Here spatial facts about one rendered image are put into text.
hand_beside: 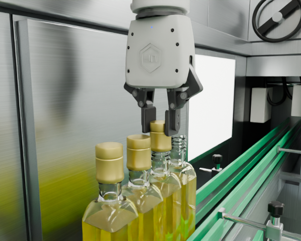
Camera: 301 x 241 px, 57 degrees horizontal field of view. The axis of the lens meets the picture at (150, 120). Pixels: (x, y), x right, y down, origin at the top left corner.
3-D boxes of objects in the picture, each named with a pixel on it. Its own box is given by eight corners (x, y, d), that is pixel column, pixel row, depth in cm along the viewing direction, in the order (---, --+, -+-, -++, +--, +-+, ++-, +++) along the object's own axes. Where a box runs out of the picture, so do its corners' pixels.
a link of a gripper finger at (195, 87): (168, 43, 40) (151, 76, 42) (211, 71, 37) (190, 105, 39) (172, 43, 41) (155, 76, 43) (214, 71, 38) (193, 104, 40)
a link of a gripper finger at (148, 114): (128, 90, 44) (129, 131, 45) (145, 90, 42) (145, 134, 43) (140, 89, 47) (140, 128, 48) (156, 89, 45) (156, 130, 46)
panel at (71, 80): (225, 138, 117) (229, 56, 112) (232, 139, 116) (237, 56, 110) (31, 246, 44) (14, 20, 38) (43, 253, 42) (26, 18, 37)
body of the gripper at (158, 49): (117, 9, 40) (118, 87, 42) (180, -1, 35) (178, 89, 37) (146, 18, 47) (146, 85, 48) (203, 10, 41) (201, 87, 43)
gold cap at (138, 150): (136, 161, 42) (136, 132, 41) (156, 165, 40) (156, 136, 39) (121, 168, 39) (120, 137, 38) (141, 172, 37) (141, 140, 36)
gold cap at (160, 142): (156, 145, 47) (156, 119, 46) (175, 147, 45) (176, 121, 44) (145, 149, 44) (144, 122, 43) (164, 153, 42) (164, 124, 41)
